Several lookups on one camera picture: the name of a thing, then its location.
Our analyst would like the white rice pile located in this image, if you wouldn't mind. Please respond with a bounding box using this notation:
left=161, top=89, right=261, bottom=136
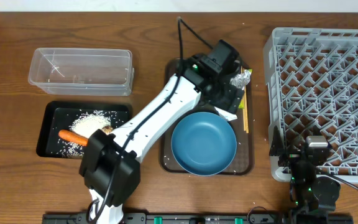
left=57, top=110, right=122, bottom=158

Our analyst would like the yellow green snack wrapper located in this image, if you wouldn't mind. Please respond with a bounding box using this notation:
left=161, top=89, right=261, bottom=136
left=230, top=67, right=252, bottom=109

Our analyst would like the dark blue plate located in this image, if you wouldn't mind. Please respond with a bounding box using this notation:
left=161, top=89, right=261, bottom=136
left=171, top=112, right=237, bottom=176

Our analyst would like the black food waste tray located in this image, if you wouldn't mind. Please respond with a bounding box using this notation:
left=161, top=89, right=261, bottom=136
left=36, top=101, right=131, bottom=159

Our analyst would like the wooden chopstick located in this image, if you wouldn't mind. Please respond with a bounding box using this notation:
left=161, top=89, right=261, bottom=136
left=243, top=88, right=249, bottom=134
left=241, top=87, right=249, bottom=133

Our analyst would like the white napkin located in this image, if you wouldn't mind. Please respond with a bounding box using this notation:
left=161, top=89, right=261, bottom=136
left=214, top=107, right=237, bottom=122

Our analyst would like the orange carrot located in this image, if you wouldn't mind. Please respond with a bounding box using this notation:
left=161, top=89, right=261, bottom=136
left=58, top=130, right=88, bottom=146

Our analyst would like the brown food scrap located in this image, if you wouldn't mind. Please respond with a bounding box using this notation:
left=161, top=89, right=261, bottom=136
left=101, top=126, right=113, bottom=135

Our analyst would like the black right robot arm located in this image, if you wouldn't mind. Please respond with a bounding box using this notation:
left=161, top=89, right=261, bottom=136
left=269, top=127, right=341, bottom=223

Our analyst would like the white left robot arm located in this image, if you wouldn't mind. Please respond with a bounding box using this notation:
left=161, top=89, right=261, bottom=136
left=79, top=53, right=244, bottom=223

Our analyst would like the clear plastic bin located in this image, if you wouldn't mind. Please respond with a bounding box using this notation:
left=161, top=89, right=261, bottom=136
left=28, top=48, right=134, bottom=96

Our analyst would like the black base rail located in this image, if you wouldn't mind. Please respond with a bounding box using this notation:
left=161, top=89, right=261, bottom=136
left=41, top=212, right=354, bottom=224

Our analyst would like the grey dishwasher rack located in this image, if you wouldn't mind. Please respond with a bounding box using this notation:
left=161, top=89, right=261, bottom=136
left=263, top=27, right=358, bottom=184

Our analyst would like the dark brown serving tray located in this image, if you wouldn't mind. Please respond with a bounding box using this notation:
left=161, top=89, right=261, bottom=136
left=158, top=58, right=255, bottom=176

